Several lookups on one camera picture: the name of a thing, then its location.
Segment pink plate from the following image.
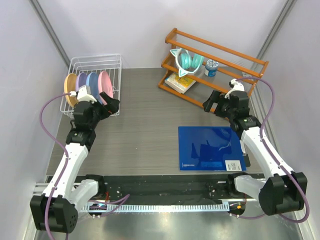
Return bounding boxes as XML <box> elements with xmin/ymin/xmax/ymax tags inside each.
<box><xmin>97</xmin><ymin>70</ymin><xmax>114</xmax><ymax>98</ymax></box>

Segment blue plate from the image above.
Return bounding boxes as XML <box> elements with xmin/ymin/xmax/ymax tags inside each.
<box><xmin>85</xmin><ymin>72</ymin><xmax>102</xmax><ymax>103</ymax></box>

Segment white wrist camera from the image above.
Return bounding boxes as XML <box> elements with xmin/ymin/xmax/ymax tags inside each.
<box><xmin>69</xmin><ymin>85</ymin><xmax>97</xmax><ymax>103</ymax></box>
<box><xmin>224</xmin><ymin>78</ymin><xmax>245</xmax><ymax>99</ymax></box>

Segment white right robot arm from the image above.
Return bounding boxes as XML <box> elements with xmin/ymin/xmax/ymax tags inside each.
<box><xmin>203</xmin><ymin>90</ymin><xmax>310</xmax><ymax>216</ymax></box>

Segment blue lidded jar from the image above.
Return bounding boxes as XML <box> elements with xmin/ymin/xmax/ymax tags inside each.
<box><xmin>204</xmin><ymin>59</ymin><xmax>219</xmax><ymax>77</ymax></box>

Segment blue folder mat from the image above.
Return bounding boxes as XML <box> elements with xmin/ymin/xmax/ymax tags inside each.
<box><xmin>178</xmin><ymin>126</ymin><xmax>247</xmax><ymax>172</ymax></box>

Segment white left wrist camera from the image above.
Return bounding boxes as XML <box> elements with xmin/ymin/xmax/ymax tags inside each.
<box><xmin>69</xmin><ymin>85</ymin><xmax>97</xmax><ymax>103</ymax></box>

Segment orange plate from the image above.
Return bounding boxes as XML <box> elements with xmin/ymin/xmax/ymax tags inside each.
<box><xmin>63</xmin><ymin>73</ymin><xmax>78</xmax><ymax>108</ymax></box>

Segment purple plate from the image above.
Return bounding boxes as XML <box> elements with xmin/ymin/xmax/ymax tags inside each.
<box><xmin>75</xmin><ymin>72</ymin><xmax>87</xmax><ymax>92</ymax></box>

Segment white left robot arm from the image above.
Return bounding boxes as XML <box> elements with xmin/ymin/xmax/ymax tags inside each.
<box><xmin>30</xmin><ymin>91</ymin><xmax>120</xmax><ymax>240</ymax></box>

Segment yellow book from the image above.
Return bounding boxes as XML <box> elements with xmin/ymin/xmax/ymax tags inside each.
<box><xmin>164</xmin><ymin>72</ymin><xmax>196</xmax><ymax>94</ymax></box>

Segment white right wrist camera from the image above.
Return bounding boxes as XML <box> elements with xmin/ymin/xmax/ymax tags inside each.
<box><xmin>224</xmin><ymin>78</ymin><xmax>245</xmax><ymax>99</ymax></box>

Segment teal cat-ear headphones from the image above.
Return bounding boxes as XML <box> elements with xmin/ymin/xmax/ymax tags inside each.
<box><xmin>170</xmin><ymin>48</ymin><xmax>204</xmax><ymax>77</ymax></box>

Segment orange wooden shelf rack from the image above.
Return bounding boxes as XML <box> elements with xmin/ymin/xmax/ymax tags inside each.
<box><xmin>158</xmin><ymin>28</ymin><xmax>269</xmax><ymax>107</ymax></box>

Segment aluminium slotted rail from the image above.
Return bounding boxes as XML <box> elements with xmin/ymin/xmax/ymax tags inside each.
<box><xmin>79</xmin><ymin>203</ymin><xmax>231</xmax><ymax>213</ymax></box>

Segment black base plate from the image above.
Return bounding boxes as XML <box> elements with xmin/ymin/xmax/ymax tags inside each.
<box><xmin>74</xmin><ymin>174</ymin><xmax>261</xmax><ymax>201</ymax></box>

